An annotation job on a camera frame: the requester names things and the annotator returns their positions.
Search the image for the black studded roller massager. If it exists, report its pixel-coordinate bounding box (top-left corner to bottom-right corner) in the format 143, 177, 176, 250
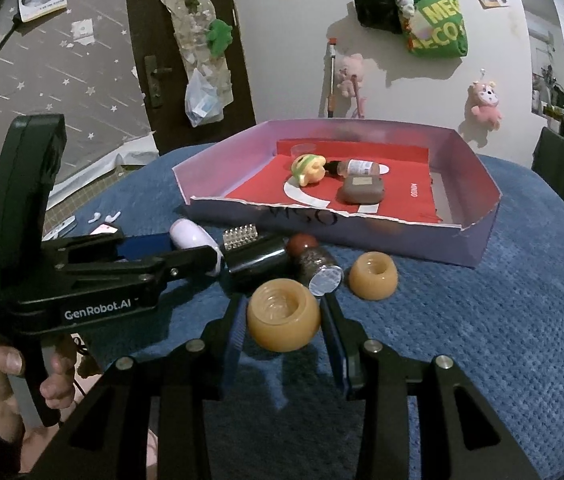
223, 225, 295, 293

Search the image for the green and yellow toy figure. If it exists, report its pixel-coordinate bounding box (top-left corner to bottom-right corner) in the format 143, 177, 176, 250
290, 154, 328, 187

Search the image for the black cable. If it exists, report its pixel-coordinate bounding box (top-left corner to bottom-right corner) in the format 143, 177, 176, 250
73, 336, 106, 397

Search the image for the amber rubber cup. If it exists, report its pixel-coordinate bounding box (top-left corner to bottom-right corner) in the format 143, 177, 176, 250
246, 280, 322, 352
349, 253, 399, 301

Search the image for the pink plush pig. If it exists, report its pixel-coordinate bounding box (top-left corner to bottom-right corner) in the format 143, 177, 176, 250
467, 80, 504, 131

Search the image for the clear plastic bag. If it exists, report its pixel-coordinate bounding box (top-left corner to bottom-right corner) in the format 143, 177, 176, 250
184, 67, 225, 128

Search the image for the white oval case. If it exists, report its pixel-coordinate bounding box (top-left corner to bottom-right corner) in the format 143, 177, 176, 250
169, 218, 224, 277

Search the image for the blue knitted blanket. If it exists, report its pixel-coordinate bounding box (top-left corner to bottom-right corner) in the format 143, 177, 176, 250
0, 142, 564, 480

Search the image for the metal door handle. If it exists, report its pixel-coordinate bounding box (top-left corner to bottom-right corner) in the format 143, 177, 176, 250
143, 55, 173, 108

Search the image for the dropper bottle with black cap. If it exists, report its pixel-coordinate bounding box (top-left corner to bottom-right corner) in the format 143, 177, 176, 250
324, 158, 380, 178

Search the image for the green tote bag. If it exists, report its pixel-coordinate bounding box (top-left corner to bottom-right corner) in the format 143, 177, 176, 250
401, 0, 469, 58

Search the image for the green plush toy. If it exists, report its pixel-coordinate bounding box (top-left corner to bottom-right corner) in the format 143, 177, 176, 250
207, 19, 234, 58

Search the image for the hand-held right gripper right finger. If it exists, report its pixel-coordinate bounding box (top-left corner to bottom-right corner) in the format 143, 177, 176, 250
319, 291, 564, 480

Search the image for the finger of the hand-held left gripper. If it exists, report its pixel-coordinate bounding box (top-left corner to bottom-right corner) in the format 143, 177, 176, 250
42, 230, 178, 267
62, 244, 224, 291

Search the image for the clear hanging pocket organizer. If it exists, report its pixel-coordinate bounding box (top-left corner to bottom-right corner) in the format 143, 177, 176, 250
162, 0, 233, 111

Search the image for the wall mirror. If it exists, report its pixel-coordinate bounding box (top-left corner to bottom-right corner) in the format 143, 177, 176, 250
514, 0, 564, 126

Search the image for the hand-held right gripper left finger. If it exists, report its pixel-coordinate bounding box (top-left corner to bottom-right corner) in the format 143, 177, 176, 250
14, 294, 250, 480

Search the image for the grey rounded case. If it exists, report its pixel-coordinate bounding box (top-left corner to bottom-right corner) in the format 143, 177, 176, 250
338, 175, 387, 204

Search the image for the small pink plush toy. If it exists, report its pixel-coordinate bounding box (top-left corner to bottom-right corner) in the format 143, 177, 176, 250
334, 53, 368, 98

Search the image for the red printed paper sheet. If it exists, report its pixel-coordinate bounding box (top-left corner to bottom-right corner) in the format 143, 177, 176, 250
224, 137, 444, 223

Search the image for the person's left hand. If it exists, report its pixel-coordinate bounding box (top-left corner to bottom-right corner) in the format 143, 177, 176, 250
0, 335, 83, 428

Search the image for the purple cardboard box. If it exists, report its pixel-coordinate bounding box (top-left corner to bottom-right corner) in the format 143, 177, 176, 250
172, 118, 504, 268

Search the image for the dark wooden door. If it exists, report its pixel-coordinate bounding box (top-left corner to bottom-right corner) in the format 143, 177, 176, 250
124, 0, 258, 156

